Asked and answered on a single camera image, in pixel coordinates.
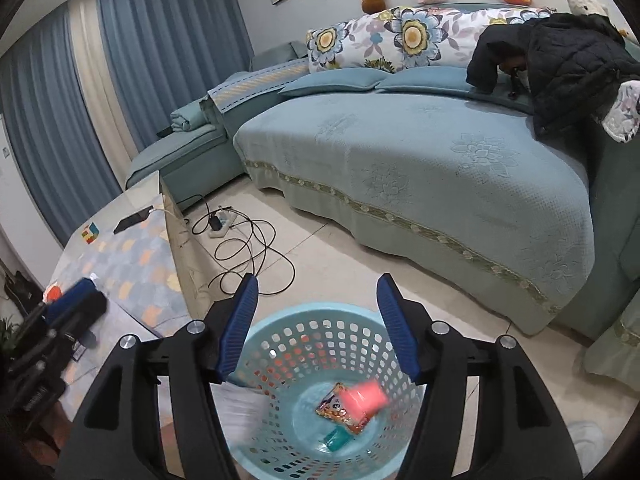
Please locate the folded teal blanket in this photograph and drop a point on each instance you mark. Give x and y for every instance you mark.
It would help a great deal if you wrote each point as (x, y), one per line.
(188, 118)

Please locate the pink packet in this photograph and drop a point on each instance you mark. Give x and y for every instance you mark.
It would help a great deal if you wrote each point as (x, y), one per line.
(363, 400)

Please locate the brown monkey plush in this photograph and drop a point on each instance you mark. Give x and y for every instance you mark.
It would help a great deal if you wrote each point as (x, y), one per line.
(373, 6)

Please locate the blue curtain right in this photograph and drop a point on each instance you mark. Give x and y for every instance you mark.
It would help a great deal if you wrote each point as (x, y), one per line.
(163, 54)

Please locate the black jacket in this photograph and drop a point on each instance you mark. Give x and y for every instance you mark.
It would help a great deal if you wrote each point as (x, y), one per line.
(577, 67)

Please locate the teal sofa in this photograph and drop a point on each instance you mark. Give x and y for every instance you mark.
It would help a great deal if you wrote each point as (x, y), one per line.
(420, 164)

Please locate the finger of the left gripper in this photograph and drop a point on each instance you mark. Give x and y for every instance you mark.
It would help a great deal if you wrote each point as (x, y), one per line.
(70, 300)

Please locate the colourful snack packet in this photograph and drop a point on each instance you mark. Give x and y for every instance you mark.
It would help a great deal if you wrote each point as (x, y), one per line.
(331, 408)

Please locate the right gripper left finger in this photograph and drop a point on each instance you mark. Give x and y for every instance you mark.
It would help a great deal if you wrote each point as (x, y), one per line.
(116, 431)

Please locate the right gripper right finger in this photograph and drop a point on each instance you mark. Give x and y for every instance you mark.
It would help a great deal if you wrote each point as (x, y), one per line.
(520, 433)

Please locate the white power strip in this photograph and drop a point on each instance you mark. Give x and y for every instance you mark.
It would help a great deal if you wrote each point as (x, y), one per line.
(220, 222)

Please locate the blue curtain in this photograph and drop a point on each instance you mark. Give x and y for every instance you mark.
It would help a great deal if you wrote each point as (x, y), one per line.
(163, 54)
(49, 128)

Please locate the black smartphone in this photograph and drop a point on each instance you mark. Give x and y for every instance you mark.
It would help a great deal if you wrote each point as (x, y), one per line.
(132, 220)

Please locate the white bear plush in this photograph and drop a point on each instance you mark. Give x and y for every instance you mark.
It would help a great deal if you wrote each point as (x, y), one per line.
(587, 7)

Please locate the blue curtain left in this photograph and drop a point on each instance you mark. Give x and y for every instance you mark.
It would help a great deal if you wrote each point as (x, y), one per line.
(49, 128)

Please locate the patterned tablecloth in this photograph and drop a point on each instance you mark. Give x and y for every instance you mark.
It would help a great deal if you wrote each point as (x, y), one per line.
(137, 272)

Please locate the cream curtain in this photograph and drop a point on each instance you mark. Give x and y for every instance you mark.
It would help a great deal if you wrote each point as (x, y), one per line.
(98, 89)

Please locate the rubik's cube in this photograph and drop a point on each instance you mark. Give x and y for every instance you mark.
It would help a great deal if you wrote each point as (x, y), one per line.
(90, 233)

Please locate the light blue laundry basket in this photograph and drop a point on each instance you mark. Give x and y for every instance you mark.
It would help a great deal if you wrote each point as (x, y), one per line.
(293, 358)

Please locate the floral cushion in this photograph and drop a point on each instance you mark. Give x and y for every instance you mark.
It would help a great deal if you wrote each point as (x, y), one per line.
(405, 37)

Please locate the teal wrapper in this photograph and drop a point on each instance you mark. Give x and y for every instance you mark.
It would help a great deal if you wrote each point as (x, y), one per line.
(336, 439)

